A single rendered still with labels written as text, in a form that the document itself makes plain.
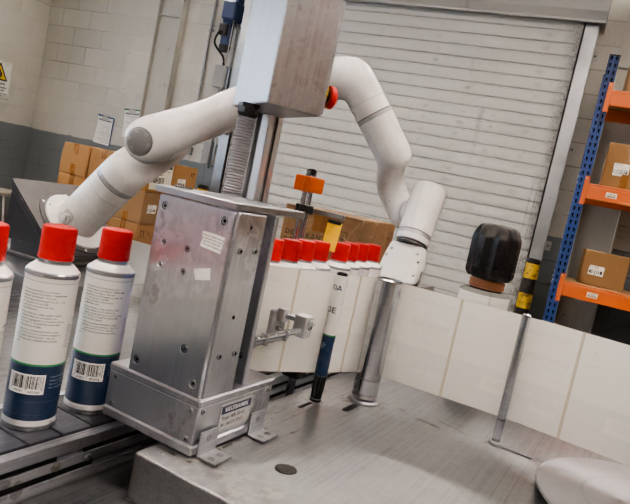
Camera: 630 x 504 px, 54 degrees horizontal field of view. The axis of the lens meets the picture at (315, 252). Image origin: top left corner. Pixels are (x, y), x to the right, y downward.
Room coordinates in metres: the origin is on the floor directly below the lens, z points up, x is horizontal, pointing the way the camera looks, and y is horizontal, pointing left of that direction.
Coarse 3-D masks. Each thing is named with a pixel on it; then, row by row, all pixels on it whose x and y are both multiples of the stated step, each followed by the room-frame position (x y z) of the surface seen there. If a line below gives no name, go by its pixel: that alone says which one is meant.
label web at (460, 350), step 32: (288, 288) 0.82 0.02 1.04; (320, 288) 0.84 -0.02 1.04; (352, 288) 0.88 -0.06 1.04; (416, 288) 0.89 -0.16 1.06; (320, 320) 0.85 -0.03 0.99; (352, 320) 0.88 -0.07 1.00; (416, 320) 0.89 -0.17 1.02; (448, 320) 0.87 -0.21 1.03; (480, 320) 0.85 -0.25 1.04; (512, 320) 0.84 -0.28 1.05; (256, 352) 0.80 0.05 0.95; (288, 352) 0.83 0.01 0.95; (320, 352) 0.84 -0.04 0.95; (352, 352) 0.89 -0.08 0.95; (416, 352) 0.88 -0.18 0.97; (448, 352) 0.87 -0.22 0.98; (480, 352) 0.85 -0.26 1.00; (512, 352) 0.83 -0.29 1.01; (416, 384) 0.88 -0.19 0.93; (448, 384) 0.86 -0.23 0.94; (480, 384) 0.85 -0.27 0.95; (512, 416) 0.82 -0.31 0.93
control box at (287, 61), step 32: (256, 0) 1.08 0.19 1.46; (288, 0) 0.95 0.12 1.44; (320, 0) 0.97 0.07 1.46; (256, 32) 1.05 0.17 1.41; (288, 32) 0.95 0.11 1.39; (320, 32) 0.98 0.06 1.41; (256, 64) 1.02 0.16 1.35; (288, 64) 0.96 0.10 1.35; (320, 64) 0.98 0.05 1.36; (256, 96) 0.99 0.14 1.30; (288, 96) 0.96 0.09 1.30; (320, 96) 0.99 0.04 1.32
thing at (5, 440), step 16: (0, 416) 0.60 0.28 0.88; (64, 416) 0.63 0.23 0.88; (80, 416) 0.64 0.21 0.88; (96, 416) 0.65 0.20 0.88; (0, 432) 0.57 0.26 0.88; (16, 432) 0.58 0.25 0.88; (32, 432) 0.58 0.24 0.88; (48, 432) 0.59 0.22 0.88; (64, 432) 0.60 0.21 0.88; (0, 448) 0.54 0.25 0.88; (16, 448) 0.55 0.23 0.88
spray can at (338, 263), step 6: (336, 246) 1.15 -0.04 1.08; (342, 246) 1.14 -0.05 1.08; (348, 246) 1.15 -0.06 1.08; (336, 252) 1.15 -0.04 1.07; (342, 252) 1.14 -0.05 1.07; (348, 252) 1.15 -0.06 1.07; (336, 258) 1.15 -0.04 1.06; (342, 258) 1.15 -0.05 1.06; (330, 264) 1.14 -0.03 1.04; (336, 264) 1.14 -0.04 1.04; (342, 264) 1.14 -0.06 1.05; (330, 270) 1.14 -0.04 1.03; (336, 270) 1.14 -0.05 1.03; (342, 270) 1.14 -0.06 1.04; (348, 270) 1.15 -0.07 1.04
